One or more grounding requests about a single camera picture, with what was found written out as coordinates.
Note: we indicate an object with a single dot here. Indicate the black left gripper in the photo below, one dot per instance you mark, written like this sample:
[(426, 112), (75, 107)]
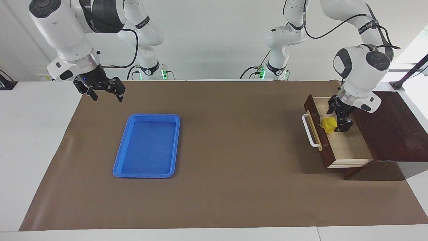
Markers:
[(342, 108)]

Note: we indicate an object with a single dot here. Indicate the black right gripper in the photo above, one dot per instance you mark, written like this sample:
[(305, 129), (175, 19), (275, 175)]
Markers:
[(97, 79)]

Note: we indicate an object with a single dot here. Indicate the yellow cube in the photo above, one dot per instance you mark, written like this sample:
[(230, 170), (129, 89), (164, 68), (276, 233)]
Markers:
[(328, 125)]

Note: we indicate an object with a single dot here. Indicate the dark wooden drawer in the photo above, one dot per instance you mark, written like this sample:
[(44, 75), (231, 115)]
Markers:
[(347, 147)]

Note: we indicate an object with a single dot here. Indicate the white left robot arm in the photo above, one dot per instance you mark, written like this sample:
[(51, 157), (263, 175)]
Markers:
[(361, 67)]

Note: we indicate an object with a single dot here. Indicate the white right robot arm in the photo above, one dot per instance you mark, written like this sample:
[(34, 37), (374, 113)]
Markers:
[(63, 30)]

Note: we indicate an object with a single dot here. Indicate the dark wooden drawer cabinet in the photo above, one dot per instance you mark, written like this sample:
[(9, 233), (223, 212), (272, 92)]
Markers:
[(398, 134)]

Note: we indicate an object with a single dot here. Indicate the blue plastic tray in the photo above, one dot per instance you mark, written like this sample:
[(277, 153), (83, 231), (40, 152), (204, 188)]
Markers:
[(148, 147)]

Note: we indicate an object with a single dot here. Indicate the black clamp stand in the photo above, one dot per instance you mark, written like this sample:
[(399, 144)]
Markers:
[(409, 72)]

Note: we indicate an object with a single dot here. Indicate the brown table mat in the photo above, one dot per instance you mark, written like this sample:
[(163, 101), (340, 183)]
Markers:
[(234, 167)]

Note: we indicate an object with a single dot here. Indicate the white wall socket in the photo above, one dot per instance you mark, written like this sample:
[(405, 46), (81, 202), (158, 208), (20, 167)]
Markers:
[(43, 77)]

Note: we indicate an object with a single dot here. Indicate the black table mount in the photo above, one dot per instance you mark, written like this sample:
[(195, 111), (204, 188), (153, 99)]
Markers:
[(6, 83)]

